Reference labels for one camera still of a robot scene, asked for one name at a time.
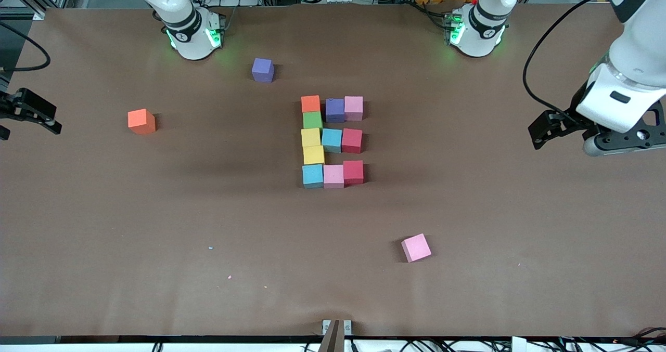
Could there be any red foam cube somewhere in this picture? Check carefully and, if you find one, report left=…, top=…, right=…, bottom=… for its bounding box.
left=343, top=160, right=365, bottom=185
left=341, top=128, right=363, bottom=154

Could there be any purple foam cube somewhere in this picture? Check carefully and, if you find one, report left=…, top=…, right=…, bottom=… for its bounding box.
left=326, top=98, right=345, bottom=123
left=252, top=58, right=275, bottom=84

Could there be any blue foam cube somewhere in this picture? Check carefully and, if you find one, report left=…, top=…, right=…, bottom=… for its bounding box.
left=322, top=128, right=343, bottom=153
left=302, top=164, right=324, bottom=189

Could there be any dented pink foam cube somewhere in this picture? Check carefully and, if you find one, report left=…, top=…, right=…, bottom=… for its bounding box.
left=323, top=164, right=345, bottom=189

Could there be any paper table cover sheet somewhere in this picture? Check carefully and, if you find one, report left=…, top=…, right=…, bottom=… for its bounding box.
left=0, top=3, right=666, bottom=338

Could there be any black cable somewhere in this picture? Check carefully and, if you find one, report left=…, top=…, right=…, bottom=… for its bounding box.
left=0, top=22, right=52, bottom=73
left=523, top=0, right=609, bottom=118

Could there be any metal mount bracket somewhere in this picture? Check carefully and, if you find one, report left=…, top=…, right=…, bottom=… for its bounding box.
left=322, top=319, right=353, bottom=352

